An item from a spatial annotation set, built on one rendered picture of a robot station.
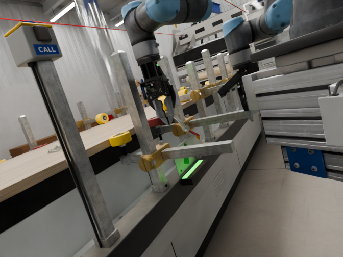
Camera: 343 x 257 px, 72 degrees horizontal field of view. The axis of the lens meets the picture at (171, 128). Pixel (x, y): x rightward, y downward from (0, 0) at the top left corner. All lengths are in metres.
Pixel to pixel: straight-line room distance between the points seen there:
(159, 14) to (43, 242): 0.68
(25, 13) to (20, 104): 3.08
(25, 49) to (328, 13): 0.55
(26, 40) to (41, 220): 0.48
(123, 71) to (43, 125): 7.97
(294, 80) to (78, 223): 0.72
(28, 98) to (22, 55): 8.07
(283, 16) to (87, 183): 0.66
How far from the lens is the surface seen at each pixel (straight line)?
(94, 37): 5.23
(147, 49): 0.70
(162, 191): 0.80
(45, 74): 0.57
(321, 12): 0.50
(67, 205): 0.82
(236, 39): 0.87
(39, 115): 8.66
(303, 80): 0.53
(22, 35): 0.57
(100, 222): 0.62
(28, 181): 0.75
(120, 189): 0.96
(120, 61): 0.75
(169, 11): 0.62
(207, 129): 1.20
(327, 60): 0.52
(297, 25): 0.52
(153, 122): 1.05
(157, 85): 0.68
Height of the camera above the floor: 1.02
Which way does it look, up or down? 10 degrees down
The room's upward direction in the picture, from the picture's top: 17 degrees counter-clockwise
